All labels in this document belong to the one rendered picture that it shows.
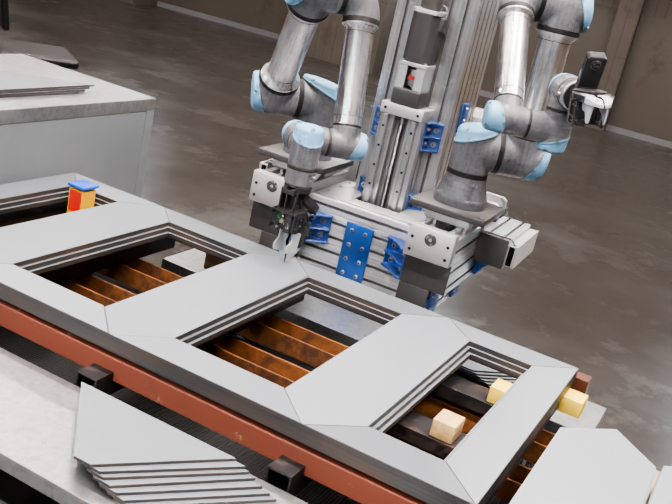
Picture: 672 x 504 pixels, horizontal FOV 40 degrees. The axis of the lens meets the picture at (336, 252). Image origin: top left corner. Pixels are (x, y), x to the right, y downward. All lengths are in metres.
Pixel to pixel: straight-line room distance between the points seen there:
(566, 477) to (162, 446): 0.72
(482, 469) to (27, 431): 0.80
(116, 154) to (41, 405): 1.39
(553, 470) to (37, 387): 0.98
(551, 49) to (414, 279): 0.72
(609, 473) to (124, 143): 1.89
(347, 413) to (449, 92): 1.29
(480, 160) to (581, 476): 1.08
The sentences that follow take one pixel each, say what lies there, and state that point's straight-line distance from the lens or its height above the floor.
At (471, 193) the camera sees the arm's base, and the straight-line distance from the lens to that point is 2.58.
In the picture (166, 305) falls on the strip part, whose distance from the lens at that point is 2.01.
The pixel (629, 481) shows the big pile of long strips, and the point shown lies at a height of 0.85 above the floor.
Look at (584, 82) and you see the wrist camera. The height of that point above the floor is 1.48.
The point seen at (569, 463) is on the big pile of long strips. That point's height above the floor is 0.85.
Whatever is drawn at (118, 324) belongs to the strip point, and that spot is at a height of 0.85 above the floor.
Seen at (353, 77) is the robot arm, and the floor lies 1.34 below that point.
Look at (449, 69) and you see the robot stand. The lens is 2.75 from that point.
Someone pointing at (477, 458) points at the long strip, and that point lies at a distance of 1.70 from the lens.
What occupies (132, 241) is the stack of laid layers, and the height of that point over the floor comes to 0.83.
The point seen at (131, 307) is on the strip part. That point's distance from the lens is 1.98.
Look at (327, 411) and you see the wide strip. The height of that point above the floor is 0.85.
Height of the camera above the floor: 1.66
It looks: 18 degrees down
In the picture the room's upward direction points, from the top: 13 degrees clockwise
